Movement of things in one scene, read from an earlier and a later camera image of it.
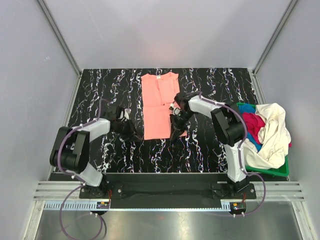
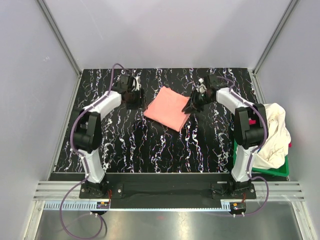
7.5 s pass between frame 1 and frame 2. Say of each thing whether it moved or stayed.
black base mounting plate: stayed
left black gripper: moved
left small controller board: stayed
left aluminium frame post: stayed
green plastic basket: stayed
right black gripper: moved
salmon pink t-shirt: moved
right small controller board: stayed
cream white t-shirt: stayed
